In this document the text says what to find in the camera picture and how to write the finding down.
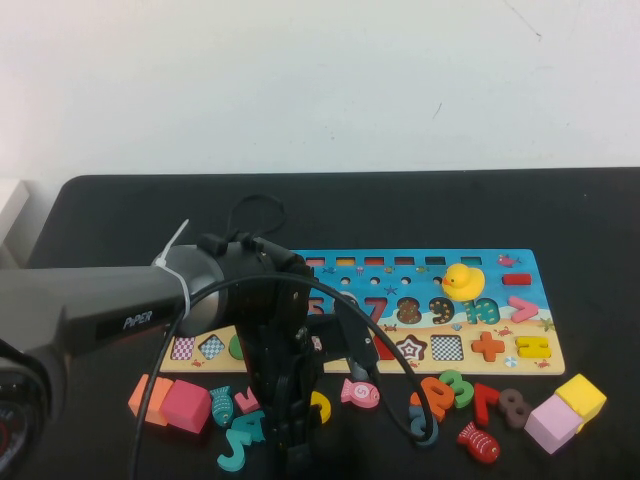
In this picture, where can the green circle piece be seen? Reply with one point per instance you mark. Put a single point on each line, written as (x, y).
(235, 350)

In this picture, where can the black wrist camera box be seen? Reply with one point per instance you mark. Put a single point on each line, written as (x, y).
(345, 335)

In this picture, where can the pink wooden fish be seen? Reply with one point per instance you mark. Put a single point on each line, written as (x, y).
(359, 393)

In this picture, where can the hot pink cube block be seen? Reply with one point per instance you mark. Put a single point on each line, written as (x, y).
(186, 406)

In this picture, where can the orange plus sign piece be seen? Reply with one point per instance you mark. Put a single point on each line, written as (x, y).
(489, 346)

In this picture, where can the red wooden fish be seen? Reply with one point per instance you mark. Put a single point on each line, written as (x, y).
(478, 443)

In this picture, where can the brown number eight piece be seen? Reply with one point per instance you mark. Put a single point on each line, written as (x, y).
(515, 407)

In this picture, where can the red triangle piece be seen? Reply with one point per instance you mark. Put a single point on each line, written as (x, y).
(387, 352)

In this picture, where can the teal wooden fish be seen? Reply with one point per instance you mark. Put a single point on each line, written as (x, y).
(221, 403)

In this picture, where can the green number three piece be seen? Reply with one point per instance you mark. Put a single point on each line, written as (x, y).
(464, 395)

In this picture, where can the light pink cube block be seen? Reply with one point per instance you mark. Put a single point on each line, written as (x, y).
(551, 426)

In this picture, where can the yellow cube block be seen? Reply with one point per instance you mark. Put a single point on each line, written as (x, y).
(581, 393)

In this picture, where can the yellow rubber duck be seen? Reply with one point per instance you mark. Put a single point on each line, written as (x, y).
(464, 282)

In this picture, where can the grey-blue number nine piece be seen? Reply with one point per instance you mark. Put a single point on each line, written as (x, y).
(416, 416)

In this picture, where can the red minus sign piece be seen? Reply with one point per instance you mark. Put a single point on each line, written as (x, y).
(516, 279)

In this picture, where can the grey left Piper robot arm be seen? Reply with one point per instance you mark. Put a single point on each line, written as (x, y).
(100, 300)

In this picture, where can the white zip tie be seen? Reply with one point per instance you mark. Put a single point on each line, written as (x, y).
(170, 245)

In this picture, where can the yellow number six piece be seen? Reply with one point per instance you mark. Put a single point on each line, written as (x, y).
(324, 407)

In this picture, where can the pink greater-than sign piece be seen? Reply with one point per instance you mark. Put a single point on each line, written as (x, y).
(529, 309)

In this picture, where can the orange cube block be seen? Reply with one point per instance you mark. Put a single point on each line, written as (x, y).
(140, 400)

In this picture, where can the teal hook-shaped number piece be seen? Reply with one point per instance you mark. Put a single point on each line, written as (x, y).
(235, 452)

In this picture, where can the pink number five piece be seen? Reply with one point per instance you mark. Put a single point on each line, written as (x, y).
(245, 401)

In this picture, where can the colourful wooden number puzzle board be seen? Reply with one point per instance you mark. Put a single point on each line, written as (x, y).
(435, 327)

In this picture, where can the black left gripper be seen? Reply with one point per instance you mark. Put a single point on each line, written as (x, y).
(280, 370)

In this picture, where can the teal number four piece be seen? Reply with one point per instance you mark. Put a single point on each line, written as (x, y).
(250, 425)

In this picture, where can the red number seven piece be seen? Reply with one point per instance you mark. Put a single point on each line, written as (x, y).
(484, 411)

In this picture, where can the yellow equals sign piece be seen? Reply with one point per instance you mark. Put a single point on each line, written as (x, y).
(526, 342)

